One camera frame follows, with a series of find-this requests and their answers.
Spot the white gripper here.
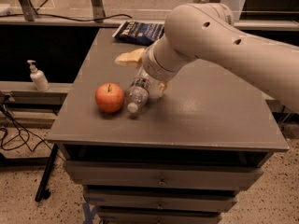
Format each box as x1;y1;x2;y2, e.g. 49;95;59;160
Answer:
115;35;194;98

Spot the clear plastic water bottle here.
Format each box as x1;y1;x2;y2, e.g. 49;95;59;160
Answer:
127;65;153;114

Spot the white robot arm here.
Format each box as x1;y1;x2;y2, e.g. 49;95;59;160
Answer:
116;3;299;113

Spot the red apple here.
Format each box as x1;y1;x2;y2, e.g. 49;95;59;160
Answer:
95;83;124;113

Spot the white pump dispenser bottle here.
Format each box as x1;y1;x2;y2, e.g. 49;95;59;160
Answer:
27;60;50;91

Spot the dark blue chip bag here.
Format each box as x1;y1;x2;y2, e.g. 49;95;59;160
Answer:
112;21;164;46

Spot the grey drawer cabinet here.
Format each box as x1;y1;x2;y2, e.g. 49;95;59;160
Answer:
45;27;290;224

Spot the top grey drawer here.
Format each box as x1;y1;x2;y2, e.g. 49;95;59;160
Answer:
64;161;263;190

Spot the grey drawer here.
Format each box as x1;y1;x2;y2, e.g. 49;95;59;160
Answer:
98;208;221;224
83;189;237;213
64;161;263;190

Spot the middle grey drawer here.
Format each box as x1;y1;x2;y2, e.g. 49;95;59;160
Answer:
83;189;237;213

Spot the bottom grey drawer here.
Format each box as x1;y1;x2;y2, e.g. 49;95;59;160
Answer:
98;208;221;224

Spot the black metal floor bar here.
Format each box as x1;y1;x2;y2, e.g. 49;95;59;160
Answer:
35;145;58;203

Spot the grey metal railing frame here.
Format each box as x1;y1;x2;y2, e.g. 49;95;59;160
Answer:
0;0;299;31

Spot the black cable on ledge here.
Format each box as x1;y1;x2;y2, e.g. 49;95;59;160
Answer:
0;12;134;22

